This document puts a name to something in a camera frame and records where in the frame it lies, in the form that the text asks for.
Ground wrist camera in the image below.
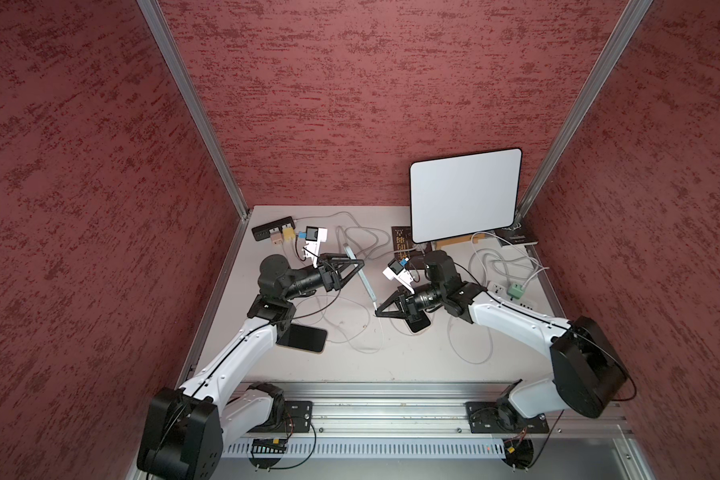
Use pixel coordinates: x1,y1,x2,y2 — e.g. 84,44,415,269
298,226,328,267
383,257,414,293

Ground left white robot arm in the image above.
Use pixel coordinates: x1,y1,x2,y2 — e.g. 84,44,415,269
136,254,364,479

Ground white power strip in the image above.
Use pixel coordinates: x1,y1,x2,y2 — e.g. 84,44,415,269
487,281,537,311

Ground aluminium rail frame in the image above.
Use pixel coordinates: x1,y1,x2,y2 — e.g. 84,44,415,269
214,382,653,479

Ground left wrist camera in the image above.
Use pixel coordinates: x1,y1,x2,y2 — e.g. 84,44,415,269
298,226,328,267

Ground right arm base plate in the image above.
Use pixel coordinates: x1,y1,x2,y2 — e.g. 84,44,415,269
464,401,550,434

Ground thick white coiled cable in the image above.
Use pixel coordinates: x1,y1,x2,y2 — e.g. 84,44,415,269
293,211,397,266

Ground thin white charging cable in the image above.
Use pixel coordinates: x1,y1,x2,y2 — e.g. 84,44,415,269
311,293,385,355

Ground wooden tablet stand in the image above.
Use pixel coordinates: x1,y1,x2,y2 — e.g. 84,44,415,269
433,232,489,250

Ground gold edged black phone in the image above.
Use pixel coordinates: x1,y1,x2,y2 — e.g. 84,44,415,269
276,324,328,353

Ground black power strip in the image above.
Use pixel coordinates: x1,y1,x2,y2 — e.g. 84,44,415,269
251,216,295,241

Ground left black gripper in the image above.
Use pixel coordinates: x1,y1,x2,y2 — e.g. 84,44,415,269
282,249,363,299

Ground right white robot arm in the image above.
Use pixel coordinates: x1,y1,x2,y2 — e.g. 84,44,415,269
375,250,631,432

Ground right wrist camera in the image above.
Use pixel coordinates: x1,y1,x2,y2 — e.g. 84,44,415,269
383,257,414,293

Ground black box behind tablet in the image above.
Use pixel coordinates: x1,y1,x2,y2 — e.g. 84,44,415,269
494,225,538,246

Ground green plug adapter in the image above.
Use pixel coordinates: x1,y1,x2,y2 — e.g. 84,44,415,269
507,283,525,300

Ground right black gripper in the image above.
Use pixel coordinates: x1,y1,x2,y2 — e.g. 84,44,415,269
375,281,445,321

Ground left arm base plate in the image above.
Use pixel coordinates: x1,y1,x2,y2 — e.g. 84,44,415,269
275,400,314,435

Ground pink charger plug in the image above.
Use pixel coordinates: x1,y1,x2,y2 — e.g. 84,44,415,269
270,231,283,245

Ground black book gold lettering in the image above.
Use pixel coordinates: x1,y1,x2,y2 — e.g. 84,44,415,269
391,226,427,261

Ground white tablet on stand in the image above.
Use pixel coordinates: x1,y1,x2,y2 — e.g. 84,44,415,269
409,148,522,243

